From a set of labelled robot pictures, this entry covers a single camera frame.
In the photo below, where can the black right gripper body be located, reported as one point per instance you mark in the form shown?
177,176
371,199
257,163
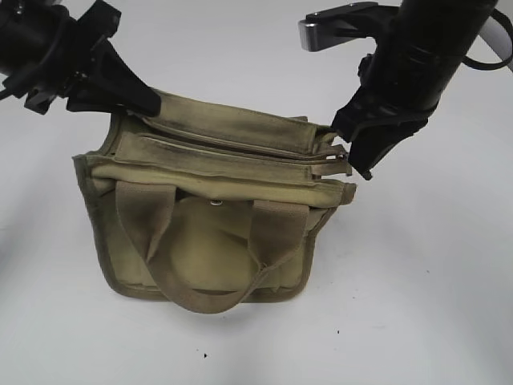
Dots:
404,82

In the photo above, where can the olive yellow canvas bag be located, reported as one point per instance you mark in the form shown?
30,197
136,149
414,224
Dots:
208,205

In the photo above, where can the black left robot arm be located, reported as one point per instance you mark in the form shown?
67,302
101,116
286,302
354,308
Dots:
47,54

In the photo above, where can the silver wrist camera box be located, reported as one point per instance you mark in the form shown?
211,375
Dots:
323,29

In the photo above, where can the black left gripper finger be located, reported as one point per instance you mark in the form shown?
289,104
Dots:
95,97
107,66

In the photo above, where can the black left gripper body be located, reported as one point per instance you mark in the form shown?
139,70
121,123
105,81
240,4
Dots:
44,50

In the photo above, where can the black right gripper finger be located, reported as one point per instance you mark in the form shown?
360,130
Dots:
364,110
374,143

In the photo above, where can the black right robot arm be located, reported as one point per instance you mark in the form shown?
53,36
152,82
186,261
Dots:
461,20

